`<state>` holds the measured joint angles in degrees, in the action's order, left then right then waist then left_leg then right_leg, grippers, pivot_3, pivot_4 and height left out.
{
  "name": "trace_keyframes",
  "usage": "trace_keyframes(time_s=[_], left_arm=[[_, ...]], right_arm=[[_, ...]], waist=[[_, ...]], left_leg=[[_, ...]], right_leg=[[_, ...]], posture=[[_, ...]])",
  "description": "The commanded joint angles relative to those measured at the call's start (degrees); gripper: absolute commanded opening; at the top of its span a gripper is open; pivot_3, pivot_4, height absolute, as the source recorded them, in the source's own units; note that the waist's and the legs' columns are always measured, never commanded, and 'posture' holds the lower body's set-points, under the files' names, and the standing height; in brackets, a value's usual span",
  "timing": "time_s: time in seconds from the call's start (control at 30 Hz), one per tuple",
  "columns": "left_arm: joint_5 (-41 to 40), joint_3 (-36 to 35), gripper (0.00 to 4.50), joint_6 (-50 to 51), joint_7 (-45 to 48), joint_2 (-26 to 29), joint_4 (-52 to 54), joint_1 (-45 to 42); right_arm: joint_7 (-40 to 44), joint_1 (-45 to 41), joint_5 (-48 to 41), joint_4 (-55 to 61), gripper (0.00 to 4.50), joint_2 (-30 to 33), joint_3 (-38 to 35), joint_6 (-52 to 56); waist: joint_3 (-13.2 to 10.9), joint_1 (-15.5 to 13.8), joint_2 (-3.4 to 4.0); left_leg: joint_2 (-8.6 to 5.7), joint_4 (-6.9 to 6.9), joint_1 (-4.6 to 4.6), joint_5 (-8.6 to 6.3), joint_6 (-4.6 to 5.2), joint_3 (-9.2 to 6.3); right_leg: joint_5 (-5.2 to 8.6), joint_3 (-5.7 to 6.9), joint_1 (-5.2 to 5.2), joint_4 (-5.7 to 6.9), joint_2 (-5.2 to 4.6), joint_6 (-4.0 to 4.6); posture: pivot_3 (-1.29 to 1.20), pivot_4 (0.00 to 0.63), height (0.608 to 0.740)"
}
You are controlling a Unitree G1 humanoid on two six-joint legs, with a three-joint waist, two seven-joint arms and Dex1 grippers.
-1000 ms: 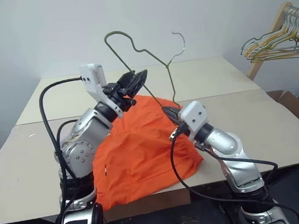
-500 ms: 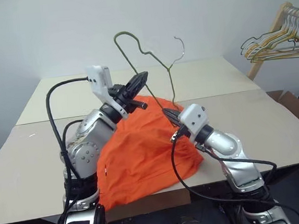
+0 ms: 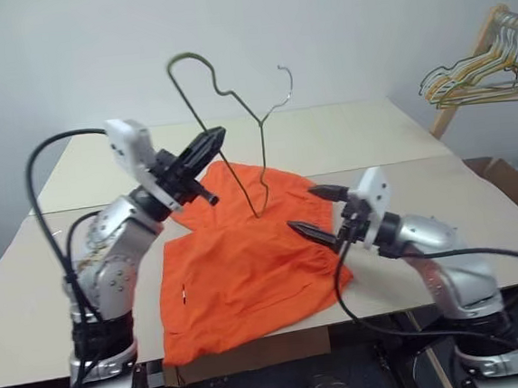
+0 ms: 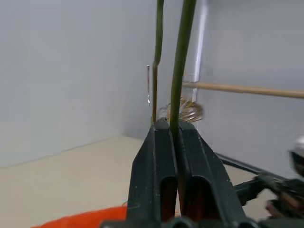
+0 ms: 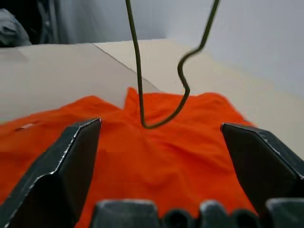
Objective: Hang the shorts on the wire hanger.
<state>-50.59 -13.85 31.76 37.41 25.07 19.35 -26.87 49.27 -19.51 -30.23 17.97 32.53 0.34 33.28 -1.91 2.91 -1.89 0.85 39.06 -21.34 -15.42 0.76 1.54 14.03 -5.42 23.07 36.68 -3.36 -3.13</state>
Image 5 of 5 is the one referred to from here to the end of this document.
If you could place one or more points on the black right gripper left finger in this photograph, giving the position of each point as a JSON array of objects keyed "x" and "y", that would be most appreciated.
[{"x": 57, "y": 171}]

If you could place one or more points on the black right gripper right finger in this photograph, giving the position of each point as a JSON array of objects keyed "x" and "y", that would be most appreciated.
[{"x": 259, "y": 164}]

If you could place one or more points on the orange shorts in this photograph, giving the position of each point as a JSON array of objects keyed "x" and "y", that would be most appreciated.
[{"x": 164, "y": 154}]

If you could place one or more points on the grey cloth bundle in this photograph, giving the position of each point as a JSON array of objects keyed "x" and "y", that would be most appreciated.
[{"x": 10, "y": 29}]

